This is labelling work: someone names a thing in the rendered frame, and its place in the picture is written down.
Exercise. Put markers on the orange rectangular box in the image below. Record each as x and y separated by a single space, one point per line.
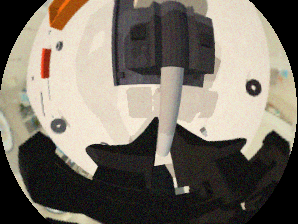
61 11

